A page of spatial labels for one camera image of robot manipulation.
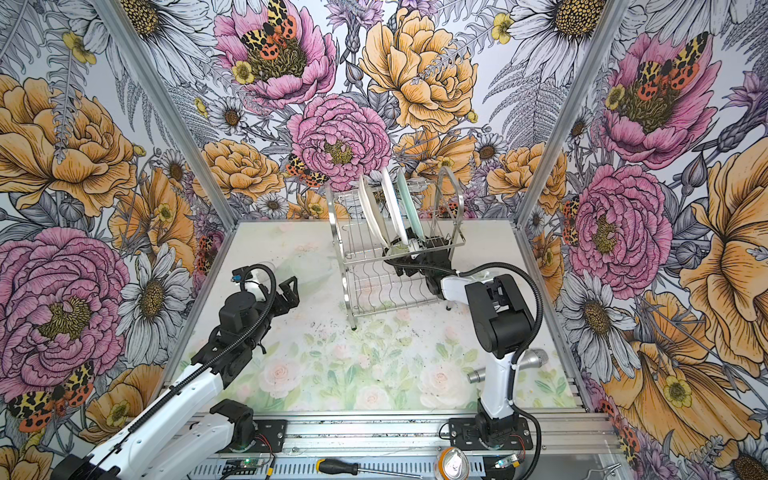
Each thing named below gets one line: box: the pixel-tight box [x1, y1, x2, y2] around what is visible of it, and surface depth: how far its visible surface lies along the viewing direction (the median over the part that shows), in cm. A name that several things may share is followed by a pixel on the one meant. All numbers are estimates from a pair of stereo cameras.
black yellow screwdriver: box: [316, 458, 422, 479], surface depth 70 cm
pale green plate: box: [397, 168, 426, 243], surface depth 69 cm
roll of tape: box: [435, 446, 470, 480], surface depth 63 cm
